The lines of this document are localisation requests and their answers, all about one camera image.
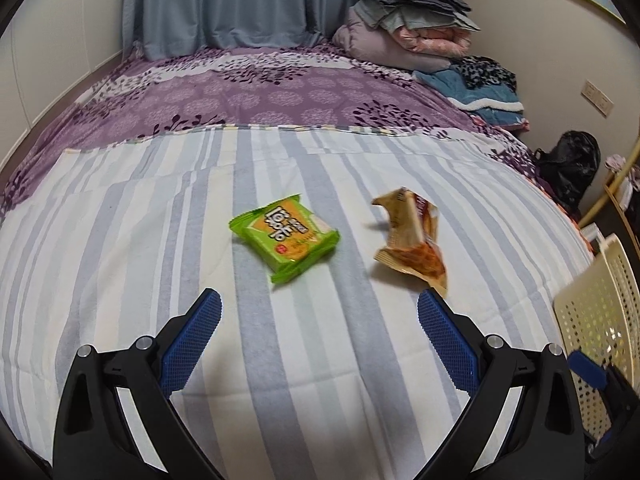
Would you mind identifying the pink floral quilt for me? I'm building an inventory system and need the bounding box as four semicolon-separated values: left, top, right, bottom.
395;25;473;58

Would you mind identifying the beige wall socket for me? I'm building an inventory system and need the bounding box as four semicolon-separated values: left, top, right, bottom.
582;80;615;117

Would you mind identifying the grey-green folded sheet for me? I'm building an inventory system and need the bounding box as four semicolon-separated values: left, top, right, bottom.
350;2;482;33

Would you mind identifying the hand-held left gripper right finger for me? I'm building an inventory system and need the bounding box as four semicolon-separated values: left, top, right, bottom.
416;287;586;480

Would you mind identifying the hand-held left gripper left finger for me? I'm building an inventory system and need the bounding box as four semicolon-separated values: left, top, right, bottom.
52;287;226;480

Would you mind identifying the leopard print cloth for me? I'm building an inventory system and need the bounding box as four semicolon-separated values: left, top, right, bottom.
452;56;518;93

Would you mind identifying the purple floral bedsheet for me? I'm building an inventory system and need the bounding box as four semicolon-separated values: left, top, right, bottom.
0;42;566;221

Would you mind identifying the blue fleece blanket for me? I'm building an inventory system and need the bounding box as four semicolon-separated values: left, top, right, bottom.
412;67;528;126

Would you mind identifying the pink cloth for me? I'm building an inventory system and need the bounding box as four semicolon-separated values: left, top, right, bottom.
605;155;640;183

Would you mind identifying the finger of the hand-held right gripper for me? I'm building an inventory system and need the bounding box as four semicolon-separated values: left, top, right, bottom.
569;350;640;413
585;410;640;465

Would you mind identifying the yellow wooden frame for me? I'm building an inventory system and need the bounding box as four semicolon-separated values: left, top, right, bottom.
577;160;640;261

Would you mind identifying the blue-grey curtain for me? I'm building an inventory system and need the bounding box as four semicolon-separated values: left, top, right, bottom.
122;0;463;61

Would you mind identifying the brown snack wrapper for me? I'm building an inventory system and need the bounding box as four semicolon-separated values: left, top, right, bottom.
371;186;449;298

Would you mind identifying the black bag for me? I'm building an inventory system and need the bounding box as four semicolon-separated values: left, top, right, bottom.
532;130;601;211

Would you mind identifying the grey striped white blanket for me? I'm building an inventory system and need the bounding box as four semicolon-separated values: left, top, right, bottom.
0;125;596;480

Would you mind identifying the cream perforated plastic basket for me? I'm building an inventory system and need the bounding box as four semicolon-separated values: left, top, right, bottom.
552;232;640;461

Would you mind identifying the small green snack packet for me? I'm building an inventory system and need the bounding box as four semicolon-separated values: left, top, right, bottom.
229;194;341;286

